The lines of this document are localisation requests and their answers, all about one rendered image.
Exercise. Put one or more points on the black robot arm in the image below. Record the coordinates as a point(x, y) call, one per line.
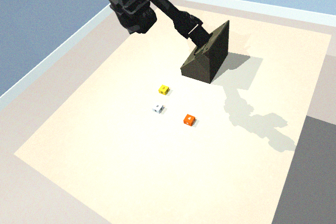
point(183, 22)

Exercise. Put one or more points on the white block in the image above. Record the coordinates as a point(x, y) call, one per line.
point(157, 108)

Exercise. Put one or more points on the orange block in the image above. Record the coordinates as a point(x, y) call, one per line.
point(189, 120)

